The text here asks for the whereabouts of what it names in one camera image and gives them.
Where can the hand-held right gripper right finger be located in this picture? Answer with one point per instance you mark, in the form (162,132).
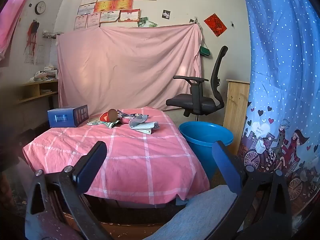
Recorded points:
(225,162)

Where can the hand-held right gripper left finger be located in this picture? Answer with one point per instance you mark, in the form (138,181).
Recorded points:
(92,162)

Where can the blue plastic bucket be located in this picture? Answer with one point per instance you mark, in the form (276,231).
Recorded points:
(200,142)

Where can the green white wrapper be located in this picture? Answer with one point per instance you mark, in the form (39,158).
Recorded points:
(107,124)

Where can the red snack packet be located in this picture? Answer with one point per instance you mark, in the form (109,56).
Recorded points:
(103,117)

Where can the blue snack wrapper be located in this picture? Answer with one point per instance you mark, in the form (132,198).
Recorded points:
(127,114)

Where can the white green packet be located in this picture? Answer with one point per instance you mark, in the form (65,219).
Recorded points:
(145,128)

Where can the pink checkered blanket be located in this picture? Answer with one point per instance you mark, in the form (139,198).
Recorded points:
(137,155)

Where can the blue cardboard box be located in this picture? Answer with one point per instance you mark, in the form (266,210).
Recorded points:
(62,117)

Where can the light wooden cabinet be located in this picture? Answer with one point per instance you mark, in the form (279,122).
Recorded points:
(236,105)

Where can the person's grey trouser leg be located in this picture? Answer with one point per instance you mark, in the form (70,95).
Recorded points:
(195,215)

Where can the black office chair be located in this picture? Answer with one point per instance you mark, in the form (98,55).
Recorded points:
(192,102)

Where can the wooden shelf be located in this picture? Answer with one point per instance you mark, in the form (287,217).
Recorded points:
(32,90)

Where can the stack of newspapers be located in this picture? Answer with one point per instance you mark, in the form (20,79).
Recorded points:
(45,75)

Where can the pink hanging sheet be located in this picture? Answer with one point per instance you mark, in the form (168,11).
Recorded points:
(125,67)

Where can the green hanging pouch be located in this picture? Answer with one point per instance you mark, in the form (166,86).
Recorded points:
(205,51)

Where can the blue printed curtain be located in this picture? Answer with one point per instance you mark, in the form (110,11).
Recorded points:
(275,55)

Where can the red tassel ornament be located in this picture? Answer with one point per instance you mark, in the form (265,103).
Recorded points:
(32,32)

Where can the green landscape pictures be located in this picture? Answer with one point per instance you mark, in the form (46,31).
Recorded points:
(147,23)

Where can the pink curtain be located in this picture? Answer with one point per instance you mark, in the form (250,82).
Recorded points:
(12,12)

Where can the white wall calendar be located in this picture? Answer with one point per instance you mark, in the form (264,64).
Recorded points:
(37,55)

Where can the red paper wall decoration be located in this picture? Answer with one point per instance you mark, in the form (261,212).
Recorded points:
(215,25)

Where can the group of wall certificates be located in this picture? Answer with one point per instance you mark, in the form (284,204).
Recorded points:
(112,7)

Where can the small wall photo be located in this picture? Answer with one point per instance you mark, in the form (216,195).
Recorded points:
(166,14)

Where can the round wall clock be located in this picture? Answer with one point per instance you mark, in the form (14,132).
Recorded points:
(40,7)

